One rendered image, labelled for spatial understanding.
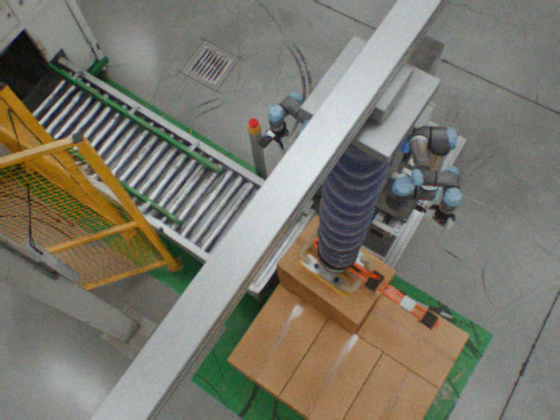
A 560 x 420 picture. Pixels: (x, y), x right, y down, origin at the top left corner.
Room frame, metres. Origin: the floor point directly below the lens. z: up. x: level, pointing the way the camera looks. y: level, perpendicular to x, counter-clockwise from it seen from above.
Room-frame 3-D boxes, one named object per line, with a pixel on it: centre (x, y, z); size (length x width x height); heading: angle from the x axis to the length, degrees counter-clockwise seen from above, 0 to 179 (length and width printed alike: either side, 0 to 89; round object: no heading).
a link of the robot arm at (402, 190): (1.24, -0.76, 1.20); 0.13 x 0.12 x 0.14; 78
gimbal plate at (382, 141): (0.89, -0.32, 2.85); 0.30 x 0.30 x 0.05; 49
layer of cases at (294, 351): (0.46, -0.36, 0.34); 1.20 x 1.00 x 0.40; 49
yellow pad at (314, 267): (0.83, -0.25, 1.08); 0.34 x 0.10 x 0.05; 47
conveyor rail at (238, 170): (2.14, 0.63, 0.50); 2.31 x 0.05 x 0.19; 49
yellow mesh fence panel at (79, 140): (1.24, 1.19, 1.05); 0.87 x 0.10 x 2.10; 101
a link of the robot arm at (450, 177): (1.02, -0.82, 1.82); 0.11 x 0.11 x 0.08; 78
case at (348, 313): (0.89, -0.32, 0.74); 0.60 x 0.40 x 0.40; 45
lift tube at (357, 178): (0.89, -0.32, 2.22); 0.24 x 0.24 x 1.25
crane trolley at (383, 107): (0.89, -0.32, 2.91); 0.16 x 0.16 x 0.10; 49
